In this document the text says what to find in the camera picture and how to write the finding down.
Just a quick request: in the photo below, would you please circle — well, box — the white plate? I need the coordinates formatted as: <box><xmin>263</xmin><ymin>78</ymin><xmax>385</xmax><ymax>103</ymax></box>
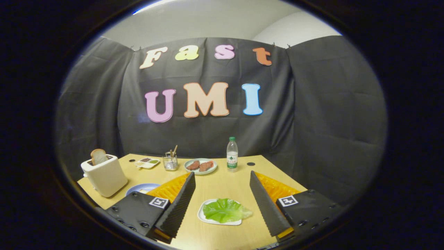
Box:
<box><xmin>197</xmin><ymin>199</ymin><xmax>243</xmax><ymax>226</ymax></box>

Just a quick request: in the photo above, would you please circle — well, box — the green lettuce leaf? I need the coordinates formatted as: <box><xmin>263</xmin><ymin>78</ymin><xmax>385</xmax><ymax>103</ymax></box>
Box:
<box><xmin>203</xmin><ymin>198</ymin><xmax>253</xmax><ymax>224</ymax></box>

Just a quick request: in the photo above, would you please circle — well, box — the white divided sauce dish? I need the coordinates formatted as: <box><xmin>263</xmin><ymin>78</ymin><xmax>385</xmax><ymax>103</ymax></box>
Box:
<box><xmin>135</xmin><ymin>157</ymin><xmax>161</xmax><ymax>169</ymax></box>

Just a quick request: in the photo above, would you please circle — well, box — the clear plastic water bottle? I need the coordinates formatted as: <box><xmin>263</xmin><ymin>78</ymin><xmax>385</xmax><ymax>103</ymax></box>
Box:
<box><xmin>227</xmin><ymin>136</ymin><xmax>239</xmax><ymax>173</ymax></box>

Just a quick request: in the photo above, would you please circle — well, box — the black backdrop cloth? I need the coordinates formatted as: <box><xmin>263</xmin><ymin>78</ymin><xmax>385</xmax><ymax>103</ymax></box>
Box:
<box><xmin>55</xmin><ymin>35</ymin><xmax>387</xmax><ymax>205</ymax></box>

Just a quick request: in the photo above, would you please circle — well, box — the toasted bread slice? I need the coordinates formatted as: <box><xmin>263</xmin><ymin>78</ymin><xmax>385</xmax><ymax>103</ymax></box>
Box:
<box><xmin>91</xmin><ymin>149</ymin><xmax>109</xmax><ymax>166</ymax></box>

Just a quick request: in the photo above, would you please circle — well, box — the pale green plate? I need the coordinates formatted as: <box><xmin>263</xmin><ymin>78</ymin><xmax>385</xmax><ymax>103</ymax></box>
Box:
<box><xmin>184</xmin><ymin>158</ymin><xmax>218</xmax><ymax>175</ymax></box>

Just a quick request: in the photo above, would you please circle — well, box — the blue plate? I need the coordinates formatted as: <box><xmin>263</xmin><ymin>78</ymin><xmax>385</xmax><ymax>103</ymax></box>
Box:
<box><xmin>126</xmin><ymin>183</ymin><xmax>161</xmax><ymax>197</ymax></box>

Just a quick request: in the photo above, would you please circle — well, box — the white toaster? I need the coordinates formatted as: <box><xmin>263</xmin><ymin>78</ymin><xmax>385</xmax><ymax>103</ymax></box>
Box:
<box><xmin>80</xmin><ymin>154</ymin><xmax>129</xmax><ymax>198</ymax></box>

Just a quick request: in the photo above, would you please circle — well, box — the metal mesh utensil holder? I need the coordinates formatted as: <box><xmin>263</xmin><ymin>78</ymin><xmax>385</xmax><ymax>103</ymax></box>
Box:
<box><xmin>162</xmin><ymin>153</ymin><xmax>178</xmax><ymax>171</ymax></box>

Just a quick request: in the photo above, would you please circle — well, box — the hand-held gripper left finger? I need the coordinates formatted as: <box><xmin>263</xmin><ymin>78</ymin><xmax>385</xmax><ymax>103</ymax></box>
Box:
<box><xmin>104</xmin><ymin>171</ymin><xmax>196</xmax><ymax>243</ymax></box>

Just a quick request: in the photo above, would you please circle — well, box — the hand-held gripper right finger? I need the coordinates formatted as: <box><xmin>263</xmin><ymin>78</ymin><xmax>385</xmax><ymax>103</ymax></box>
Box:
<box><xmin>249</xmin><ymin>170</ymin><xmax>344</xmax><ymax>243</ymax></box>

